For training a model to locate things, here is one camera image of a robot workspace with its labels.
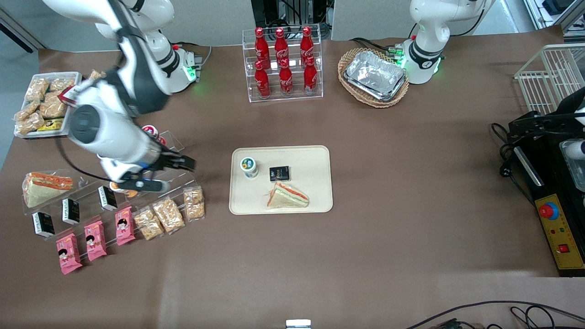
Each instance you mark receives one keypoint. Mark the clear acrylic bottle rack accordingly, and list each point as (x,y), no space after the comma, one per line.
(295,98)

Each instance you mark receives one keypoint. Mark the stacked foil trays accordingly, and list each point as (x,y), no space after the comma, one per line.
(374,75)

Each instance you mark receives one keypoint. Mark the red gum bottle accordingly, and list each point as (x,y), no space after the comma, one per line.
(151,131)

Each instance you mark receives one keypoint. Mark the clear nut snack bag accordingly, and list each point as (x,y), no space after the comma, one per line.
(54,107)
(25,111)
(61,84)
(36,89)
(194,204)
(29,124)
(148,224)
(168,214)

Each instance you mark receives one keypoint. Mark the orange gum bottle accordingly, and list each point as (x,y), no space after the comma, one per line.
(131,193)

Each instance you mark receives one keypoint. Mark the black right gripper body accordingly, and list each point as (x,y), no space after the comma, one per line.
(167,161)

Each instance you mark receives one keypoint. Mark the black gum box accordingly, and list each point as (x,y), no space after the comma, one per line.
(108,199)
(43,225)
(71,211)

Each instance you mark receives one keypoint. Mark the red cola bottle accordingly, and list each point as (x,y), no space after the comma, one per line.
(280,45)
(311,78)
(262,82)
(306,43)
(260,45)
(286,81)

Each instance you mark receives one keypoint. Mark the white plastic snack tray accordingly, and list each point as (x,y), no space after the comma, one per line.
(41,135)

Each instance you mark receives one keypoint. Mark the snack pack in wrapper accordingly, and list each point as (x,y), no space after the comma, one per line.
(97,74)

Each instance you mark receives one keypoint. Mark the clear acrylic stepped stand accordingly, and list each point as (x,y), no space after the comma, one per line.
(87,201)

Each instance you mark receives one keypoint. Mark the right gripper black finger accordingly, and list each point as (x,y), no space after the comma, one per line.
(188,160)
(188,167)

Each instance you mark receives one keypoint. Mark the red emergency stop button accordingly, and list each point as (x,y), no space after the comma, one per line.
(547,211)

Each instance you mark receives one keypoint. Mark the green gum bottle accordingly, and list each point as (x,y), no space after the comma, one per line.
(249,167)

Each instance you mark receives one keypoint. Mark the beige serving tray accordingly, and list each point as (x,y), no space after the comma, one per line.
(311,164)

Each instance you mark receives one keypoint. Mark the light wicker basket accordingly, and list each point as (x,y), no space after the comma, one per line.
(349,89)

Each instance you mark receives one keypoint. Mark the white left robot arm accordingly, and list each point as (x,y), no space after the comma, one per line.
(427,50)

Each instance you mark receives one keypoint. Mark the wrapped triangle sandwich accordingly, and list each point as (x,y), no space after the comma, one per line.
(43,187)
(288,197)

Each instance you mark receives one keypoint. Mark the black gum packet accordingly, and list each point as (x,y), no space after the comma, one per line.
(279,173)

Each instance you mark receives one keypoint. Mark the foil tray in machine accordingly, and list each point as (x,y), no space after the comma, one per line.
(571,176)

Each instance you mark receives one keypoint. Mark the small white box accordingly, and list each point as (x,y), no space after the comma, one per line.
(298,324)

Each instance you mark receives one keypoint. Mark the black sealing machine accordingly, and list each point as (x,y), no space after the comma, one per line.
(548,183)

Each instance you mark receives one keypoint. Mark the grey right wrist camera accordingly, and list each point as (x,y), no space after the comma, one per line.
(146,185)

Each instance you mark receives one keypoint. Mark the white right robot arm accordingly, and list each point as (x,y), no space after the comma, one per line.
(109,128)

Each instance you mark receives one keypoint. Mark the pink snack pack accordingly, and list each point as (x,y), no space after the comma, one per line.
(124,226)
(68,253)
(95,241)

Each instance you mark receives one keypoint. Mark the yellow black snack pack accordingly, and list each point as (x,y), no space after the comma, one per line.
(50,124)

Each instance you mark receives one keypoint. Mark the black equipment rack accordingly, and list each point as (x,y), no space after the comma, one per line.
(274,13)

